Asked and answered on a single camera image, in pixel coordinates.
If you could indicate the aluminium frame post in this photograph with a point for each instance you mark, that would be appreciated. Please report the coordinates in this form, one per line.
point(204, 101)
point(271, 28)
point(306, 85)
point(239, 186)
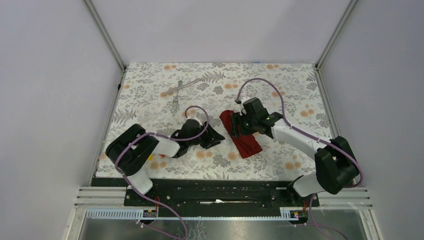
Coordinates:
point(334, 36)
point(91, 8)

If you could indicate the silver fork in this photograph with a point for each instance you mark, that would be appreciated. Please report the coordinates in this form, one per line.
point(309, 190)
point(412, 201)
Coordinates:
point(175, 101)

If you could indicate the right aluminium frame post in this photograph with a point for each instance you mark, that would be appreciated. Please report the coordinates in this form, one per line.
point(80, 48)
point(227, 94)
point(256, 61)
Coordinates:
point(334, 36)

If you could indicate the floral patterned tablecloth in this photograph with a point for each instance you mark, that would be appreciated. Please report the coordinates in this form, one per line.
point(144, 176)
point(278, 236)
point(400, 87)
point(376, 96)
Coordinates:
point(289, 88)

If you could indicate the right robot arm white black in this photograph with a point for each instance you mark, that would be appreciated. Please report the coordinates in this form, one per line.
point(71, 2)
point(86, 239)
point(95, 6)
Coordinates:
point(335, 165)

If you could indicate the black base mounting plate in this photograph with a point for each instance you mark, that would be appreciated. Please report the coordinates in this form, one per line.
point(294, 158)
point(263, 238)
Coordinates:
point(212, 198)

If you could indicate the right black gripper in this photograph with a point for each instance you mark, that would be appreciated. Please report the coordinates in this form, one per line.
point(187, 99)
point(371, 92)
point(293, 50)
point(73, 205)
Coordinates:
point(237, 119)

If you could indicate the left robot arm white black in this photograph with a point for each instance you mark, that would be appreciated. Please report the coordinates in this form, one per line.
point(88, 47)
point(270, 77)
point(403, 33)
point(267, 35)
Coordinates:
point(131, 150)

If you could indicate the silver knife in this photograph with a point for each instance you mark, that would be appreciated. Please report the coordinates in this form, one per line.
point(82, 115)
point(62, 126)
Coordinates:
point(179, 87)

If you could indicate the dark red cloth napkin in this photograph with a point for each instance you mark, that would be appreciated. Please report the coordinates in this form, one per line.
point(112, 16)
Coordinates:
point(247, 146)

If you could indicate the left aluminium frame post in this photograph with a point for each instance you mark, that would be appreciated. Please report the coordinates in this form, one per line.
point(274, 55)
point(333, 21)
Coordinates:
point(91, 8)

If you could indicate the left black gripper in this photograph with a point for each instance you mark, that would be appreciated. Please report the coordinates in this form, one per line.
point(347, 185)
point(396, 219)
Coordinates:
point(208, 142)

